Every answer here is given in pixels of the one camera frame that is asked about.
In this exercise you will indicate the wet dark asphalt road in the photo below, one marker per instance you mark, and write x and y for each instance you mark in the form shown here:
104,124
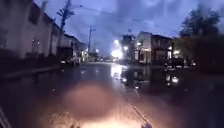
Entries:
100,80

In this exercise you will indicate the thin utility pole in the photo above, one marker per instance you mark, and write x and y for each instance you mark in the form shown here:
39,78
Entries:
89,38

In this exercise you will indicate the row of low buildings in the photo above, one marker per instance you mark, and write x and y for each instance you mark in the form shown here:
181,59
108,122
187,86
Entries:
75,46

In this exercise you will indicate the two-storey corner building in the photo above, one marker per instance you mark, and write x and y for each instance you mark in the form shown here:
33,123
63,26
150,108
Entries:
153,48

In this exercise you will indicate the dark parked vehicle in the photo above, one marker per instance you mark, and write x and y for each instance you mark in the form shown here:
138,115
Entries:
68,55

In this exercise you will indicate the large pale building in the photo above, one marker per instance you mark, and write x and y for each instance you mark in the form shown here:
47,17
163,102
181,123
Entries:
23,33

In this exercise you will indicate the dark tree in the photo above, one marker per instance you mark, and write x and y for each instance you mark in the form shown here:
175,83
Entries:
201,23

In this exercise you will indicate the dark wall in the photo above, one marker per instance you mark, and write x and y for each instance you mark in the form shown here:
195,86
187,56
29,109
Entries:
208,53

